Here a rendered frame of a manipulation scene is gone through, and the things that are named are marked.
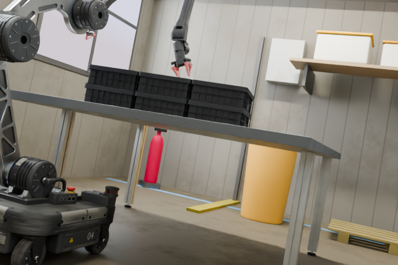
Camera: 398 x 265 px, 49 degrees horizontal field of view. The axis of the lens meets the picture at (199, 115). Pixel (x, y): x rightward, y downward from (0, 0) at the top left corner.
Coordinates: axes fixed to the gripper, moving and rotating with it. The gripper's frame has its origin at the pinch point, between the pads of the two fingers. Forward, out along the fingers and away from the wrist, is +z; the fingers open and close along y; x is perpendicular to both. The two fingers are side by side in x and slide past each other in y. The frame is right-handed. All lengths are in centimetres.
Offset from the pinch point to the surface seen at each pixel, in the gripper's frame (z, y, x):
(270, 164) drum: 60, 9, -161
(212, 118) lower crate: 27.9, -16.0, 9.3
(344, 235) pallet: 128, -40, -161
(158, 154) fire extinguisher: 28, 148, -208
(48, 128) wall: -13, 198, -100
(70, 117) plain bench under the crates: 7, 73, 12
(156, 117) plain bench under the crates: 29, -16, 66
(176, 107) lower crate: 18.1, 1.1, 13.3
